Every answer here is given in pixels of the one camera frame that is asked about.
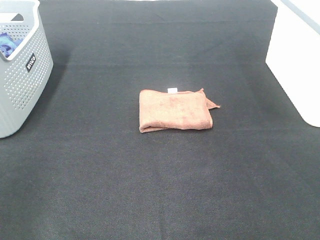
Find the white plastic basket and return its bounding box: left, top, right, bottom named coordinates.
left=265, top=0, right=320, bottom=127

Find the brown microfiber towel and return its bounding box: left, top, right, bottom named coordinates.
left=139, top=89, right=220, bottom=133

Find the grey perforated laundry basket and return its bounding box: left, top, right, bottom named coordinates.
left=0, top=0, right=54, bottom=138

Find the blue cloth in basket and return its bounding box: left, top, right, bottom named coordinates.
left=0, top=32, right=22, bottom=58

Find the black table cloth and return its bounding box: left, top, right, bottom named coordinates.
left=0, top=0, right=320, bottom=240

